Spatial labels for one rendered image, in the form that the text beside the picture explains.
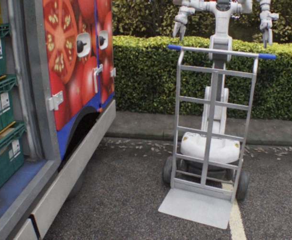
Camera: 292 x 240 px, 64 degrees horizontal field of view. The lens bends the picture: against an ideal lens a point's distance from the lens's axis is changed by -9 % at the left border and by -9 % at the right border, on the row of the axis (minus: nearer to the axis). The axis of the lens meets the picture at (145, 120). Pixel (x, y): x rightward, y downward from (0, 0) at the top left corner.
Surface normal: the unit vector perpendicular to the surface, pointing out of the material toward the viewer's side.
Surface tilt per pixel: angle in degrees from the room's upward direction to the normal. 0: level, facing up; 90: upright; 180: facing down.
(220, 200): 0
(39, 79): 90
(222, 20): 84
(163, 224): 0
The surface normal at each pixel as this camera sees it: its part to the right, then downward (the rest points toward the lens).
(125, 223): 0.00, -0.92
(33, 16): -0.13, 0.39
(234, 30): -0.05, -0.61
